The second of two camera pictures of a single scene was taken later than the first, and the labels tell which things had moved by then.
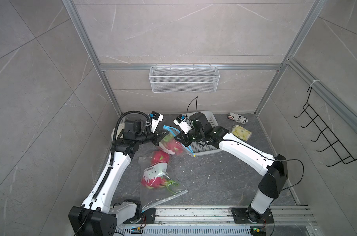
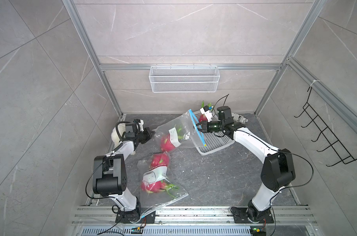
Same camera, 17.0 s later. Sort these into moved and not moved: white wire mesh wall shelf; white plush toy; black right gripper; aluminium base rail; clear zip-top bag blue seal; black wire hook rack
Moved: clear zip-top bag blue seal; black right gripper
Not moved: white plush toy; white wire mesh wall shelf; black wire hook rack; aluminium base rail
